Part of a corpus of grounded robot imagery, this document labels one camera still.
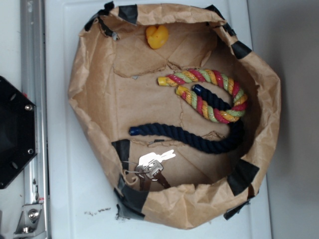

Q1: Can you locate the navy blue twisted rope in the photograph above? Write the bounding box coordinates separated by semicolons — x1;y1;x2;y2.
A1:
129;84;245;154

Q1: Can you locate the metal corner bracket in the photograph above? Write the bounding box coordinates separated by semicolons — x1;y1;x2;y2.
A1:
13;204;45;238

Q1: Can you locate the brown paper bag bin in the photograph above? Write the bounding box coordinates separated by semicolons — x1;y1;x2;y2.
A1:
68;2;281;229

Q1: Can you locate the yellow rubber duck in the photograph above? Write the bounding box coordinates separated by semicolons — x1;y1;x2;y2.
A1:
146;25;169;49

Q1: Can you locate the aluminium extrusion rail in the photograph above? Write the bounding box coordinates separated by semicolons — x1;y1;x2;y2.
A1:
20;0;51;239

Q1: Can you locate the multicolour twisted rope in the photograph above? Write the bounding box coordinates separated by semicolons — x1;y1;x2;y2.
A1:
157;68;248;124

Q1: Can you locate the silver keys bunch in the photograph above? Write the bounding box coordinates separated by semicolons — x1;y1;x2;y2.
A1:
124;149;176;191

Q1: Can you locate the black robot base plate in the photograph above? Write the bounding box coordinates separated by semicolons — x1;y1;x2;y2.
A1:
0;77;37;189

